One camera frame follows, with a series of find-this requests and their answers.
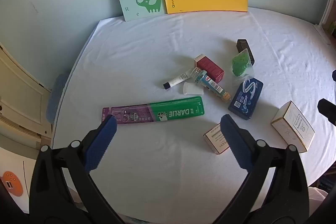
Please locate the dark red box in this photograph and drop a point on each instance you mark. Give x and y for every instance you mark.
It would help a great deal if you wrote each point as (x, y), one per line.
(210, 67)

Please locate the black box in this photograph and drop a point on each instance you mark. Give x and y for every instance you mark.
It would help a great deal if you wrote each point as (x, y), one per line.
(242, 44)

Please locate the clear labelled bottle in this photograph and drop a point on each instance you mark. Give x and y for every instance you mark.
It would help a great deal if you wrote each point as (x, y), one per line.
(212, 85)

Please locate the white gold perfume box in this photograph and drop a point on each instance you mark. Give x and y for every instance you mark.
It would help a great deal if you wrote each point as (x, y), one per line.
(291, 121)

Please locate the person's pink pajama top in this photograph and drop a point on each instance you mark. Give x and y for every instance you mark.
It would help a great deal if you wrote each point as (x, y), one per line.
(316, 197)

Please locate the white tablecloth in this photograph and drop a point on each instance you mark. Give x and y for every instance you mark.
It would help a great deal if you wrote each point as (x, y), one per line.
(131, 56)

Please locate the green purple toothbrush pack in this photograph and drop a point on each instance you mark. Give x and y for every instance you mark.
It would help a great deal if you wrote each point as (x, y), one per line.
(170, 111)

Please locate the green item in clear bag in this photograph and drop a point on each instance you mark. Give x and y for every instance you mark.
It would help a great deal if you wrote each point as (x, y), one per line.
(240, 64)

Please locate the cream panelled door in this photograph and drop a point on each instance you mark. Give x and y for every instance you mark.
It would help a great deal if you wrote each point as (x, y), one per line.
(21, 98)

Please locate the orange round sticker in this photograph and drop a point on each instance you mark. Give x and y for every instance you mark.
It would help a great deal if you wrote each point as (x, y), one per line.
(15, 182)

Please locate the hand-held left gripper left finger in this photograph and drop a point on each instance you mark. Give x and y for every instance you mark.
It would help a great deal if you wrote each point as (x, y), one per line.
(101, 140)

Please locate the clear plastic cap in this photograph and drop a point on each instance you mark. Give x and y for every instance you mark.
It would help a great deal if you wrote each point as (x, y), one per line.
(193, 88)

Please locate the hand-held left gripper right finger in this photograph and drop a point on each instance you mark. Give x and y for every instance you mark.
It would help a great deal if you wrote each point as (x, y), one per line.
(233, 140)

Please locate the blue tin box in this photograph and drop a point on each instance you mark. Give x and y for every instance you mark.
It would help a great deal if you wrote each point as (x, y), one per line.
(245, 100)

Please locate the small white pink box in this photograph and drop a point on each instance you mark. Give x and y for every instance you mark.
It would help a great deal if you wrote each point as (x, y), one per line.
(214, 140)

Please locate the white tube with black cap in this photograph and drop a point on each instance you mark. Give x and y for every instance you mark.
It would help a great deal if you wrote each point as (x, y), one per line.
(178, 79)

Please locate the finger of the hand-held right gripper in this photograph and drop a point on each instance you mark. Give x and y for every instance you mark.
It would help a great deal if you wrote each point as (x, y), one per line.
(326, 109)
(334, 75)

